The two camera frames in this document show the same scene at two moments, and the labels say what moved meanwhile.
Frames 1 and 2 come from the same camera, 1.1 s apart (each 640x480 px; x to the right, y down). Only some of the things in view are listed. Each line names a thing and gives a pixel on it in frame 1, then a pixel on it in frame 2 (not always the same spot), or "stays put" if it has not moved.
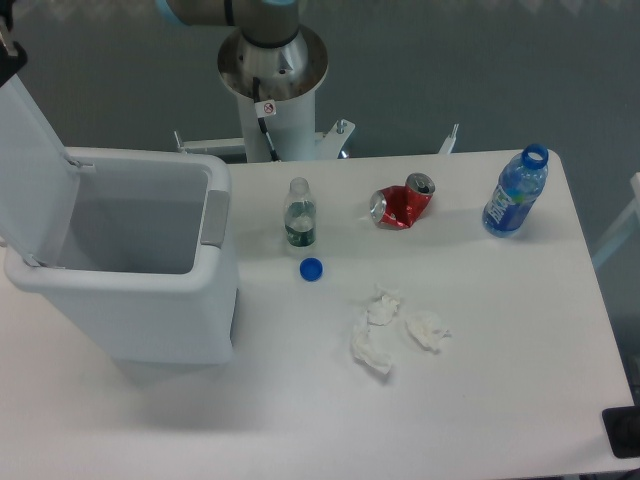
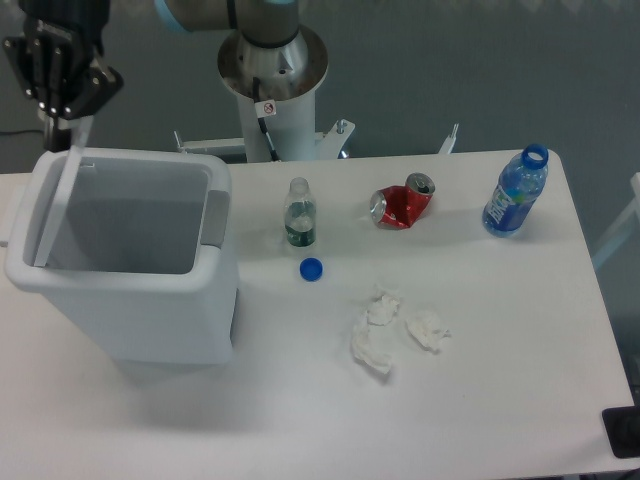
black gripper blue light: (6, 10) -> (88, 18)
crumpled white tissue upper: (382, 310) stays put
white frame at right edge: (634, 209) stays put
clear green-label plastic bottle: (300, 215) stays put
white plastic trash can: (148, 273) stays put
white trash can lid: (39, 186) -> (78, 146)
